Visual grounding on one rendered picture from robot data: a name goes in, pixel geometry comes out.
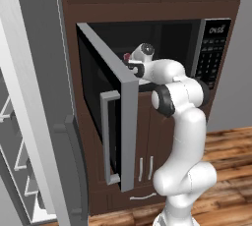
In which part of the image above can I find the silver lower cupboard handle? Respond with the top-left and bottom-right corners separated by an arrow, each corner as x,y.
148,155 -> 155,182
138,157 -> 145,183

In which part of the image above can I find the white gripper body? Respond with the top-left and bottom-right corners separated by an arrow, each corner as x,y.
129,48 -> 143,64

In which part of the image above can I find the silver drawer handle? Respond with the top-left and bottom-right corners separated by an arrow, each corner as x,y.
129,192 -> 158,202

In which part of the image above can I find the dark grey fridge door handle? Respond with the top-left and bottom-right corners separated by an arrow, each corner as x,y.
53,114 -> 91,226

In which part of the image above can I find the brown drawer front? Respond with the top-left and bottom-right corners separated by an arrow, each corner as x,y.
89,187 -> 169,215

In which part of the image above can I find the black built-in microwave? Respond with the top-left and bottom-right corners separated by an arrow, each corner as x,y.
76,17 -> 232,90

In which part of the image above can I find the grey fridge door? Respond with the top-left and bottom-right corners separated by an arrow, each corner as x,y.
0,0 -> 91,226

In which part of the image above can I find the grey microwave door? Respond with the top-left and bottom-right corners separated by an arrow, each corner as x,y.
76,22 -> 140,194

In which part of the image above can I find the brown tall cabinet frame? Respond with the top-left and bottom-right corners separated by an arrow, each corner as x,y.
53,0 -> 249,216

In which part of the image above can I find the grey microwave door handle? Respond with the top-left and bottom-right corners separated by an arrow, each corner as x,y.
99,89 -> 122,186

